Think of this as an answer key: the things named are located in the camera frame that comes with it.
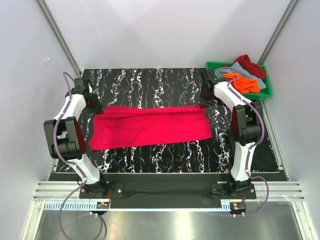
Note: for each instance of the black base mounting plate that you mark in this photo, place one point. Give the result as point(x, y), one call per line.
point(148, 177)

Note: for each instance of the pink red t-shirt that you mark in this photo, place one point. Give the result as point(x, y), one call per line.
point(125, 127)

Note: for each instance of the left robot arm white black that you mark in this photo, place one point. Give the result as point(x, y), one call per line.
point(67, 143)

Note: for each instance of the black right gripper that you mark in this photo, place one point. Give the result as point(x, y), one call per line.
point(205, 104)

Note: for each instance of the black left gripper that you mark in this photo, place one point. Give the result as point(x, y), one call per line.
point(97, 109)

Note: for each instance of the green plastic bin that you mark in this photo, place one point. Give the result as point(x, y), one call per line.
point(264, 93)

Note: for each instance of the grey blue t-shirt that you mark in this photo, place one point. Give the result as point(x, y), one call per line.
point(237, 68)

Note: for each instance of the orange t-shirt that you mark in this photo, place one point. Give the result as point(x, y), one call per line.
point(242, 84)

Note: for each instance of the dark red t-shirt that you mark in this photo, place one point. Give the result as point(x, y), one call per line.
point(252, 68)

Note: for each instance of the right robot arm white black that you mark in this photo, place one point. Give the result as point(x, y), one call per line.
point(246, 131)

